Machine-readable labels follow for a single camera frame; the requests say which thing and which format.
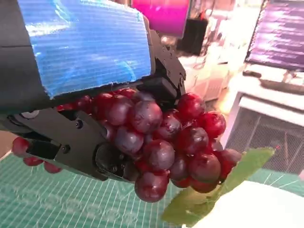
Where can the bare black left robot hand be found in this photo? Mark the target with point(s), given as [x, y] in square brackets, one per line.
[21, 71]

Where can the red toy grape bunch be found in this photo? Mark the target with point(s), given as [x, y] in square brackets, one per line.
[156, 152]

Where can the white square plate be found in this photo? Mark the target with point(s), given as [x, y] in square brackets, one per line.
[261, 206]

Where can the green cutting mat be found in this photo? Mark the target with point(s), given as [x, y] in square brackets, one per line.
[71, 202]

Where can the black box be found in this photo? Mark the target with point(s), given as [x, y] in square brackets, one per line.
[194, 36]

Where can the large white mesh cabinet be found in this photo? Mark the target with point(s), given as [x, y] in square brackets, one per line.
[266, 133]

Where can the computer monitor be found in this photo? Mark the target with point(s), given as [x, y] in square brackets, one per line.
[278, 31]

